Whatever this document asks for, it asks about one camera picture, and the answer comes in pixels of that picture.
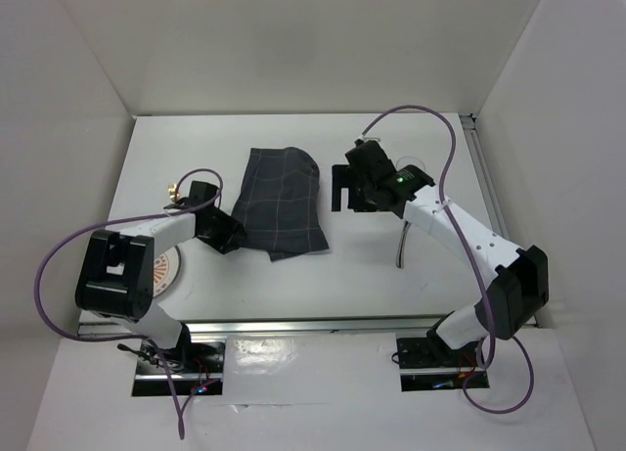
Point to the aluminium frame rail right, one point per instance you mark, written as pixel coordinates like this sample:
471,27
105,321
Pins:
494,211

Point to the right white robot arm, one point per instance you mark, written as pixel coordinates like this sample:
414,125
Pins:
515,279

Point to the silver table knife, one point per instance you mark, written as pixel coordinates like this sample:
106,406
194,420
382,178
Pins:
400,254

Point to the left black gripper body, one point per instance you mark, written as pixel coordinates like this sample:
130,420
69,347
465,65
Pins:
220,226

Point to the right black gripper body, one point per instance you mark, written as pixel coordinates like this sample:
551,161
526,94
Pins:
364,202

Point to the dark checked cloth placemat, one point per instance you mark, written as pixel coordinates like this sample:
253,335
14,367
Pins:
278,203

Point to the aluminium frame rail front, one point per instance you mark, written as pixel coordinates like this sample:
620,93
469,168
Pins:
248,327

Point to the aluminium frame rail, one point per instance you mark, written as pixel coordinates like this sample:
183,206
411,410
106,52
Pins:
248,327
494,211

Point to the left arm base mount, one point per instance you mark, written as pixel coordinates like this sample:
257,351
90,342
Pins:
201,371

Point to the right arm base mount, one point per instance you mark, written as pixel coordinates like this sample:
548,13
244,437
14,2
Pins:
422,370

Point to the clear wine glass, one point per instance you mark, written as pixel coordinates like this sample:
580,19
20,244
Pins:
410,160

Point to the gold fork green handle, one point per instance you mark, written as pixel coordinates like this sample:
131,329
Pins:
172,193

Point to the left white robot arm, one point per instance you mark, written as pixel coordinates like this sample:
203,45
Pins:
117,275

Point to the white orange patterned plate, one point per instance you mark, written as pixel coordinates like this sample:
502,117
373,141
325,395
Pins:
166,270

